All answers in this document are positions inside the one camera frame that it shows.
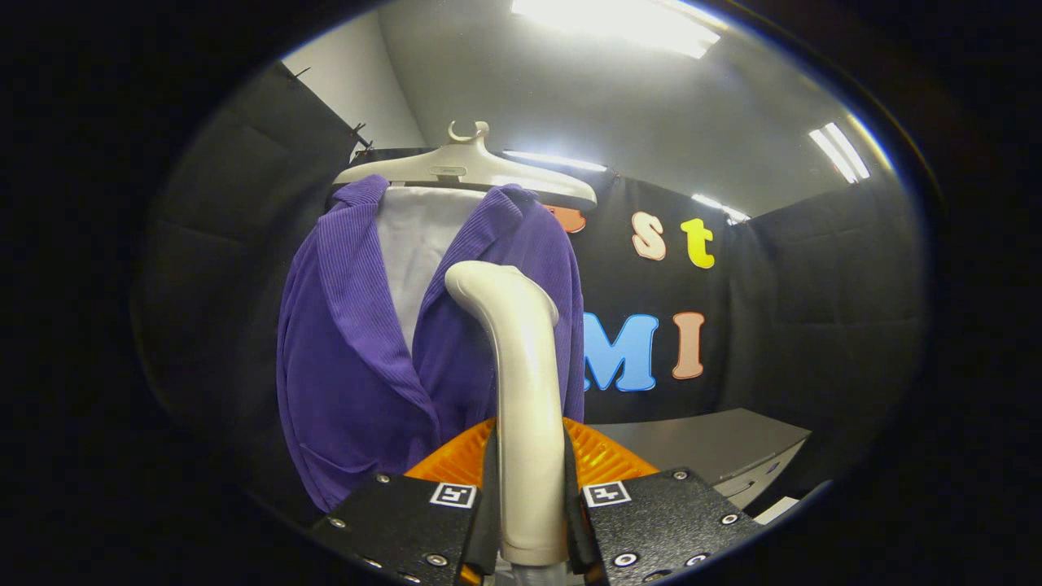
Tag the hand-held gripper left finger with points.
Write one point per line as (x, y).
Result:
(407, 521)

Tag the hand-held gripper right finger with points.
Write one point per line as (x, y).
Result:
(651, 521)

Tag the white garment steamer head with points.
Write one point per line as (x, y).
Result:
(529, 407)

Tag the white plastic clothes hanger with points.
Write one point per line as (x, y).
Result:
(464, 167)

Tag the grey cabinet with dark top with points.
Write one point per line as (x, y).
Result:
(692, 443)

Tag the white padded ironing board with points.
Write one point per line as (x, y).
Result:
(415, 244)

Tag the double ceiling light strip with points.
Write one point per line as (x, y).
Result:
(840, 152)

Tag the large ceiling light panel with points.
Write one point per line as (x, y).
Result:
(619, 20)

